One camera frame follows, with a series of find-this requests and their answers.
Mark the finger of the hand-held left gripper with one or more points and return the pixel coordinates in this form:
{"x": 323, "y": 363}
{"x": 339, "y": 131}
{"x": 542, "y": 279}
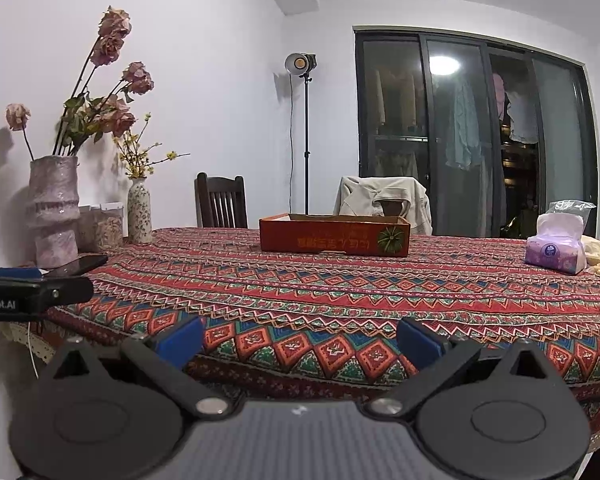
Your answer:
{"x": 72, "y": 289}
{"x": 15, "y": 274}

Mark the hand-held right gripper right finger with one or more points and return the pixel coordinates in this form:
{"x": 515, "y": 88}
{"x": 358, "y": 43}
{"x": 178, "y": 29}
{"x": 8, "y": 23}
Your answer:
{"x": 417, "y": 342}

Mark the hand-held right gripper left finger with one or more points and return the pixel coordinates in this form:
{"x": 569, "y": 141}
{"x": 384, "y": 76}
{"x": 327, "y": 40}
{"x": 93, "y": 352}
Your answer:
{"x": 182, "y": 342}

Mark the red cardboard box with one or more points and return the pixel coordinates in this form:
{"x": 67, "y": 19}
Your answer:
{"x": 320, "y": 237}

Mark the black smartphone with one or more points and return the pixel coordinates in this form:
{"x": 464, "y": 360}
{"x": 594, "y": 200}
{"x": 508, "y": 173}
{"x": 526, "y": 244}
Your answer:
{"x": 80, "y": 264}

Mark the glass storage jar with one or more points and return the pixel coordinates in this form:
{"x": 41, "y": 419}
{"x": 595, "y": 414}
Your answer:
{"x": 109, "y": 227}

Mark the large pink ceramic vase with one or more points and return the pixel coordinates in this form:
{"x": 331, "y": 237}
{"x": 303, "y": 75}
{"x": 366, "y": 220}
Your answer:
{"x": 55, "y": 200}

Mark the small floral vase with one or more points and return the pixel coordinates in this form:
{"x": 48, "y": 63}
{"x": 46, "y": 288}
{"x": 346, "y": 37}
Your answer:
{"x": 140, "y": 215}

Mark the dark wooden chair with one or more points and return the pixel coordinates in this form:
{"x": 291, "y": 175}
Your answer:
{"x": 220, "y": 205}
{"x": 393, "y": 207}

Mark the yellow flower sprigs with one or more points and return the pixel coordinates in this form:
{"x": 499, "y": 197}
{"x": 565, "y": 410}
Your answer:
{"x": 140, "y": 152}

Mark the beige jacket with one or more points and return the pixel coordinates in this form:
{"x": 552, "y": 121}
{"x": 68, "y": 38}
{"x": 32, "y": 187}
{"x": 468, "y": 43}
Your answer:
{"x": 360, "y": 200}

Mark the purple tissue pack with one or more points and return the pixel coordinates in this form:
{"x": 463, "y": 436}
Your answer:
{"x": 555, "y": 250}

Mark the dried pink roses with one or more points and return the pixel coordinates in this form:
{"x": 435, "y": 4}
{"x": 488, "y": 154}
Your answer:
{"x": 110, "y": 110}

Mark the pale yellow bag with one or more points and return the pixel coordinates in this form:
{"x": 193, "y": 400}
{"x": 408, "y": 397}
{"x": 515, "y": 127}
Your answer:
{"x": 596, "y": 252}

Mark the clear plastic bag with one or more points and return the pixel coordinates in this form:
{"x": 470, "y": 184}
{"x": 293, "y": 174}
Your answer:
{"x": 572, "y": 208}

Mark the hanging pale green garment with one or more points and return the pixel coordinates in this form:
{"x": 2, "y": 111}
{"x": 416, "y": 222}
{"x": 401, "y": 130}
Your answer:
{"x": 462, "y": 125}

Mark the studio light on stand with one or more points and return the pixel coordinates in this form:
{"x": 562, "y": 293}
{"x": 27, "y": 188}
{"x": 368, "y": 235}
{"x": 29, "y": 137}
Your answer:
{"x": 306, "y": 135}

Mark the hanging white garment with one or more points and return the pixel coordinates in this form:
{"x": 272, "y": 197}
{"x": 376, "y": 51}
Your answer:
{"x": 522, "y": 115}

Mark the sliding glass door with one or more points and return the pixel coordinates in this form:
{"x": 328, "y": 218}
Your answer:
{"x": 560, "y": 135}

